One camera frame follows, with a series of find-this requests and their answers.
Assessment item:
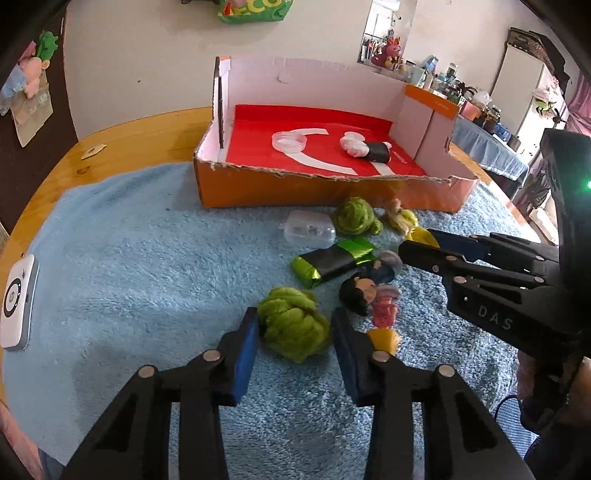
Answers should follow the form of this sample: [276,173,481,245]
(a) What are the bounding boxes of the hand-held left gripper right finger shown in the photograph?
[330,306,536,480]

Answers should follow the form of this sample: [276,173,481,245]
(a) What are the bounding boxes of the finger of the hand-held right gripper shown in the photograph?
[398,240,556,291]
[427,228,560,278]

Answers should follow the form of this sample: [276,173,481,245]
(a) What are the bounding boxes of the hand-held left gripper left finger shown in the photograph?
[60,306,260,480]

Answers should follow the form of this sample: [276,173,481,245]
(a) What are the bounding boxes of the yellow plastic cap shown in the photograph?
[405,226,440,247]
[367,329,402,357]

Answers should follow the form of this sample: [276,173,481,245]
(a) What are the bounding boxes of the blonde doll figurine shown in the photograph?
[385,198,420,232]

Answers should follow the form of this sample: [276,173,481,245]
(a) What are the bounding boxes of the large green yarn ball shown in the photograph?
[256,286,332,364]

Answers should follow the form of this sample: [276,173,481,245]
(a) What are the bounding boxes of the small green yarn ball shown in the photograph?
[333,197,384,236]

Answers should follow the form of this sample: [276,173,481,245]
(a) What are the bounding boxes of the clear plastic case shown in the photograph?
[279,210,337,248]

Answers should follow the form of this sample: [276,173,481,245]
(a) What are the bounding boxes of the orange cardboard box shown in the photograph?
[193,55,481,214]

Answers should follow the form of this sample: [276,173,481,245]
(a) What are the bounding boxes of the dark blue figurine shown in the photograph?
[365,251,403,287]

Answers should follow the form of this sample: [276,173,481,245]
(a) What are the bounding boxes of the pink figurine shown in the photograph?
[372,285,402,329]

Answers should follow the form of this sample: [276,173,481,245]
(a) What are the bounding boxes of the black-haired figurine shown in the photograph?
[339,274,377,318]

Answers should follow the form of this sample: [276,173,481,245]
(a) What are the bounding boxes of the green and black foil packet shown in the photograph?
[290,239,377,291]

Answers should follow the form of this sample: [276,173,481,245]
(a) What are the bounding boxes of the table with blue cloth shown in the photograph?
[450,115,529,181]

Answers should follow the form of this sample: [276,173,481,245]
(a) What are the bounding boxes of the white and black cloth bundle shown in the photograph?
[339,132,393,163]

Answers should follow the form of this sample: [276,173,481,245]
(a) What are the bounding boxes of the light blue fluffy blanket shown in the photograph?
[2,161,541,480]

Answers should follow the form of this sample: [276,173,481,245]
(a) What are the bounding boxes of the cluster of jars and bottles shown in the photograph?
[402,55,522,148]

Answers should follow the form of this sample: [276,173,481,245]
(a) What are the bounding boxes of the green hanging ornament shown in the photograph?
[531,88,568,123]

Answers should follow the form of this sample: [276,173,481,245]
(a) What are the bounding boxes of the white refrigerator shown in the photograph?
[489,44,555,139]

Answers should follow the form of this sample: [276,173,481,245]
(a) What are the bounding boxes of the pink curtain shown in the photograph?
[566,74,591,137]

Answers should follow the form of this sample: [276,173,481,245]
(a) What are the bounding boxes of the clear round plastic lid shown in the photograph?
[271,130,308,153]

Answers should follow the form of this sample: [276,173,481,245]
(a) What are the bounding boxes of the magenta plush toy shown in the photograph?
[372,30,403,70]

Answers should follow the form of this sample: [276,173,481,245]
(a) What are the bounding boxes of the dark patterned bag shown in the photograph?
[505,27,568,79]

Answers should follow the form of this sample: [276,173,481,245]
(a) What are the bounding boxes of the white handheld device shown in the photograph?
[0,254,40,352]

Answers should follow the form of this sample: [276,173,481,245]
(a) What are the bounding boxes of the green plastic bag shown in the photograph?
[217,0,294,25]

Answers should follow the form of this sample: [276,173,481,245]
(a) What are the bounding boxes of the pale pink plush toy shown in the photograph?
[17,58,48,99]

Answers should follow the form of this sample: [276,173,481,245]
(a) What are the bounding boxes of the green plush toy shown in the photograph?
[37,31,60,61]

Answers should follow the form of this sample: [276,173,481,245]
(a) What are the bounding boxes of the black cable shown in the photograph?
[493,393,523,422]

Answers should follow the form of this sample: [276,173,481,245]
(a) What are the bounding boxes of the wall mirror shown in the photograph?
[358,0,419,65]

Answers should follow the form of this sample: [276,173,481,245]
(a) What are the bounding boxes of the hanging wall pouch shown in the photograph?
[0,69,61,148]

